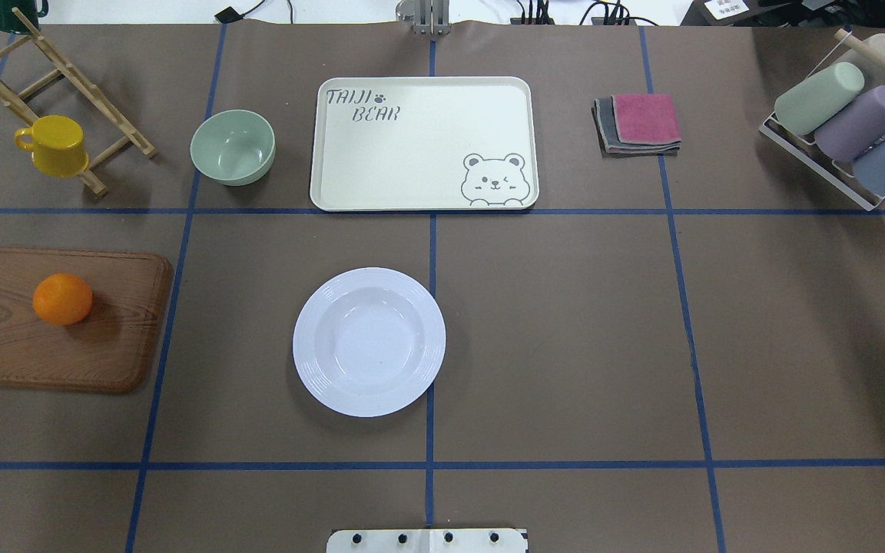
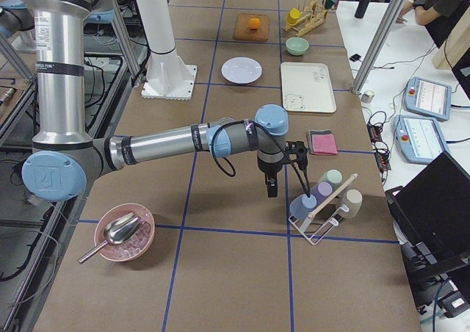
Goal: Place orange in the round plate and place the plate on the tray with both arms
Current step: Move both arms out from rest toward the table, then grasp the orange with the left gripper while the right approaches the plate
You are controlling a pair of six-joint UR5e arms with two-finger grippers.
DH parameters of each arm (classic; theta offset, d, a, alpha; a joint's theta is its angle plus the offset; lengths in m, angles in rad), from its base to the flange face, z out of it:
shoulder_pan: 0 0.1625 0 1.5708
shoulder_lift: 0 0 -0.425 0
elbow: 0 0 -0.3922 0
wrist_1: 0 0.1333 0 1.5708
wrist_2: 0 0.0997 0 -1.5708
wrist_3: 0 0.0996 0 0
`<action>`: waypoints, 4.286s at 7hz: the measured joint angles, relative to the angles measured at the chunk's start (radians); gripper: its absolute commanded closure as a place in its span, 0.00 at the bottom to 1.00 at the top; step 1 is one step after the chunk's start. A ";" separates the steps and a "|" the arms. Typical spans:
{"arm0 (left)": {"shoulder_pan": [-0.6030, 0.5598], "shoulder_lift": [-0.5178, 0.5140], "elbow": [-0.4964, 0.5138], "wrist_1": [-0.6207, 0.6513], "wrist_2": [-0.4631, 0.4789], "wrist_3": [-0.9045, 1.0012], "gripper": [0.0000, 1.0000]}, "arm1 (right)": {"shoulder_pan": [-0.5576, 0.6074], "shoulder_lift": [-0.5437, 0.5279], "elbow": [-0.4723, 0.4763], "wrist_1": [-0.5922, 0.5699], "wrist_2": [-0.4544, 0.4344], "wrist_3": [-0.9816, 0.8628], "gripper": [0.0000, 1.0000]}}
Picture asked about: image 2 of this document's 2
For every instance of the wooden cutting board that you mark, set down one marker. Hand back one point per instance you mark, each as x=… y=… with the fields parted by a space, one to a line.
x=242 y=31

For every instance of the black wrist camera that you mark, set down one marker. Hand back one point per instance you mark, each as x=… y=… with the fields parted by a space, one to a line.
x=298 y=154

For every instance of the black laptop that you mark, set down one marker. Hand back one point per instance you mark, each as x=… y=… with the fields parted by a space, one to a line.
x=433 y=208

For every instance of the white wire cup rack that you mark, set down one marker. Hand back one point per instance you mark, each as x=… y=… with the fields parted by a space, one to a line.
x=324 y=217

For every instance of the small metal can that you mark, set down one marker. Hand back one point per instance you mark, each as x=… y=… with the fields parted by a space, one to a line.
x=367 y=96

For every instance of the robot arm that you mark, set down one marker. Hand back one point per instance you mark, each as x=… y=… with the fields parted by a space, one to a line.
x=65 y=158
x=15 y=17

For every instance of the green ceramic bowl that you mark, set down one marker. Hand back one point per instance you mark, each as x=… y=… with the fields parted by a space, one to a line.
x=297 y=46

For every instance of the light green cup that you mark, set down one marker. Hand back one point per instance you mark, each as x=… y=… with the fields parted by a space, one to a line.
x=333 y=177

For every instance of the purple cup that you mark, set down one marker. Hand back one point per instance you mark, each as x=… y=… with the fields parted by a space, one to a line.
x=321 y=191

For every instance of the beige cup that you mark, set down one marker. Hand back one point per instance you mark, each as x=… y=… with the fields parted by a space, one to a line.
x=350 y=205

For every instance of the white round plate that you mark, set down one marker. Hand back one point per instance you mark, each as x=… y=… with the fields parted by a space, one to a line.
x=241 y=70

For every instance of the pink bowl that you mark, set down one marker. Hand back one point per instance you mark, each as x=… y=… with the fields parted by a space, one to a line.
x=133 y=239

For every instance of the blue cup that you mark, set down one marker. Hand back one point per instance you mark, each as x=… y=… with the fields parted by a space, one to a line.
x=301 y=206

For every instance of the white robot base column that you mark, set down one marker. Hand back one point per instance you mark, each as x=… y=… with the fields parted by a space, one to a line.
x=167 y=76

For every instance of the yellow cup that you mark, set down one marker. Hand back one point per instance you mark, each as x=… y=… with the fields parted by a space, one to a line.
x=293 y=17

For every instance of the cream rectangular tray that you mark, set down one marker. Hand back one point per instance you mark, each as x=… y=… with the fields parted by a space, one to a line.
x=306 y=87

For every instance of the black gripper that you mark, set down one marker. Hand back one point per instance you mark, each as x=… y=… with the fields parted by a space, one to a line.
x=269 y=170

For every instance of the orange fruit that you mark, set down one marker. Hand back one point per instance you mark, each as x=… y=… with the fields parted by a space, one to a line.
x=254 y=23

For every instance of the metal scoop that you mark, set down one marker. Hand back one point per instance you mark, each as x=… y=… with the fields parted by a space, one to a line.
x=116 y=233

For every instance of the teach pendant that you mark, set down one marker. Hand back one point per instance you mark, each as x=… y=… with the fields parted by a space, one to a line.
x=428 y=98
x=419 y=139

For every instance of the seated person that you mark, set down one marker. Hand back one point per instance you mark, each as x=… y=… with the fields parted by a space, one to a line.
x=438 y=16

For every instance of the pink folded cloth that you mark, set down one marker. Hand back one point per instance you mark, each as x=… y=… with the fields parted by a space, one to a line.
x=322 y=142

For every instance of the dark green cup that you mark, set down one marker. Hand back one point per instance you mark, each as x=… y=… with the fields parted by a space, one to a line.
x=329 y=4

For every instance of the wooden dish rack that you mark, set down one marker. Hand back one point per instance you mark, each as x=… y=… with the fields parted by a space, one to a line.
x=312 y=16

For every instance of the teach pendant far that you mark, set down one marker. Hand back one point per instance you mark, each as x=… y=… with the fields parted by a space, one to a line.
x=428 y=98

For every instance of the teach pendant near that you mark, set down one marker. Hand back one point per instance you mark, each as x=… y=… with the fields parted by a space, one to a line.
x=419 y=139

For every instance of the aluminium frame post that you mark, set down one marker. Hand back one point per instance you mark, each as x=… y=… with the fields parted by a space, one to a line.
x=392 y=12

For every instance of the black water bottle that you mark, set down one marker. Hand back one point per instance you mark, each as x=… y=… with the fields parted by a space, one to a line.
x=361 y=8

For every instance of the small black device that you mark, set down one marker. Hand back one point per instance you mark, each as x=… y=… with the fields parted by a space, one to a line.
x=355 y=57

